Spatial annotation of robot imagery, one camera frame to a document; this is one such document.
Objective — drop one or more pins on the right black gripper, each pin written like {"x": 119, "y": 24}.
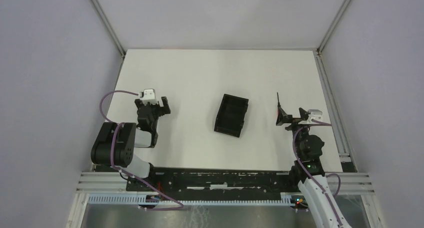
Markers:
{"x": 283, "y": 117}

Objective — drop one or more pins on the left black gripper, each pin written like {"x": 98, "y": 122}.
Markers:
{"x": 164, "y": 110}

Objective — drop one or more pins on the red handled screwdriver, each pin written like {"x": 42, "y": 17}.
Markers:
{"x": 278, "y": 104}

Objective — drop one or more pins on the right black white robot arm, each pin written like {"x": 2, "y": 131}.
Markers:
{"x": 307, "y": 173}

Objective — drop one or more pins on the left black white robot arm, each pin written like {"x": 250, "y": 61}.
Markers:
{"x": 115, "y": 144}

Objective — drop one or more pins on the black plastic bin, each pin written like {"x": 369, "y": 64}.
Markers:
{"x": 231, "y": 115}

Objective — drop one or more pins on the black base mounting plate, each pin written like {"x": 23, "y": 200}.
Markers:
{"x": 190, "y": 184}

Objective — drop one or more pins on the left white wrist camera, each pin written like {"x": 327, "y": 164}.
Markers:
{"x": 147, "y": 94}

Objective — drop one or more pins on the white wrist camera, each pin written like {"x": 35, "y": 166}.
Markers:
{"x": 314, "y": 116}
{"x": 147, "y": 94}

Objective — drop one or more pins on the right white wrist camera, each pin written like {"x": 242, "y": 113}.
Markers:
{"x": 314, "y": 116}

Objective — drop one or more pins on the white slotted cable duct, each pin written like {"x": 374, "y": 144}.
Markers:
{"x": 145, "y": 200}

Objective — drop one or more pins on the aluminium front rail frame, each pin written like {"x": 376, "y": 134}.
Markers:
{"x": 112, "y": 183}

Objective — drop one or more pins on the left aluminium corner post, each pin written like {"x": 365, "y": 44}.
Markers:
{"x": 108, "y": 26}

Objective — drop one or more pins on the aluminium corner post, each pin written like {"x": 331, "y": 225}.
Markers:
{"x": 338, "y": 16}
{"x": 108, "y": 26}

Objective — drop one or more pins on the right aluminium corner post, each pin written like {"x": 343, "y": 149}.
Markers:
{"x": 338, "y": 16}

